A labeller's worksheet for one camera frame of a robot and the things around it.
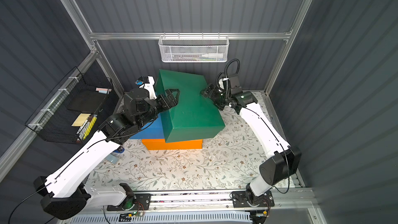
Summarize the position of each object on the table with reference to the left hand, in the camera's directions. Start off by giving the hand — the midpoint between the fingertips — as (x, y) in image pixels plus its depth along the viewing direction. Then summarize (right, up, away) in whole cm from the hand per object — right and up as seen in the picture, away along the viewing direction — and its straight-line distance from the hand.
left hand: (173, 93), depth 62 cm
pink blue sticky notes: (-44, +4, +23) cm, 49 cm away
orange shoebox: (-11, -26, +22) cm, 36 cm away
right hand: (+14, 0, +13) cm, 19 cm away
